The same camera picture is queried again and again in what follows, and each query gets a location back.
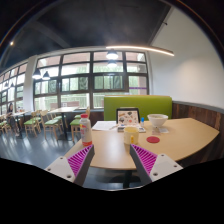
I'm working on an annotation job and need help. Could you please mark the wooden dining table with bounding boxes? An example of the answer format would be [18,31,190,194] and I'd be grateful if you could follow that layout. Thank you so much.
[47,106,79,141]

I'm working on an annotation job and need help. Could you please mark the long curved linear light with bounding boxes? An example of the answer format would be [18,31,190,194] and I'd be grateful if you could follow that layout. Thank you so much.
[105,44,175,57]

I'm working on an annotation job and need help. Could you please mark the person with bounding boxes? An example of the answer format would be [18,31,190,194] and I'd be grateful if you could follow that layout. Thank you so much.
[5,102,21,138]

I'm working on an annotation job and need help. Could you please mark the yellow mug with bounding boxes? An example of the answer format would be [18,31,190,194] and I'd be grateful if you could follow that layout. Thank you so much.
[123,125,140,146]

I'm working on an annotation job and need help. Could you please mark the flat round red coaster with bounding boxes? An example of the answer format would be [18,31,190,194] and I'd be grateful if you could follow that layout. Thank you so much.
[146,135,161,144]

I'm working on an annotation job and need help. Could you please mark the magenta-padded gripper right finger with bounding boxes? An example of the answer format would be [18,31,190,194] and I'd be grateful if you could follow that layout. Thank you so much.
[129,143,184,186]

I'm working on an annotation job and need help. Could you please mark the clear red-capped drink bottle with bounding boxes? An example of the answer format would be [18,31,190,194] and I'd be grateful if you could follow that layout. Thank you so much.
[79,113,94,147]

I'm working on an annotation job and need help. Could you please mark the white bowl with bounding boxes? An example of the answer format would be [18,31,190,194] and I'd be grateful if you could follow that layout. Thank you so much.
[146,113,169,128]

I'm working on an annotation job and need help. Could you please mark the white paper sheet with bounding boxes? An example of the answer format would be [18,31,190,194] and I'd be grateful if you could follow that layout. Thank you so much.
[91,120,118,132]

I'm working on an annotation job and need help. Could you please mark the green upholstered bench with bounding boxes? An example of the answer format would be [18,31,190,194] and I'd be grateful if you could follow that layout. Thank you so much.
[103,95,173,122]

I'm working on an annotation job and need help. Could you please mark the black-framed window wall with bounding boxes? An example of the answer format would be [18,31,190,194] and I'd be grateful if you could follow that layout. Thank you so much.
[0,49,149,114]

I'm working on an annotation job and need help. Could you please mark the group of pendant lamps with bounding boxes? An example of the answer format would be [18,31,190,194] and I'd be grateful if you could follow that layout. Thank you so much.
[31,48,120,81]

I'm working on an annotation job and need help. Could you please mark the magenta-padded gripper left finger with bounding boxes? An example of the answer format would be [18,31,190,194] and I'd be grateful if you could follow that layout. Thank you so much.
[44,144,96,187]

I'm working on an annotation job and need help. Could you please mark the group of green-seated wooden chairs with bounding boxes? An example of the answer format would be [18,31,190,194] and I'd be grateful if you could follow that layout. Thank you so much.
[0,106,92,141]

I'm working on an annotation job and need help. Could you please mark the sticker-covered black tablet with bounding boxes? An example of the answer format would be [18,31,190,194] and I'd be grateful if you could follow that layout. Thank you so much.
[115,107,141,128]

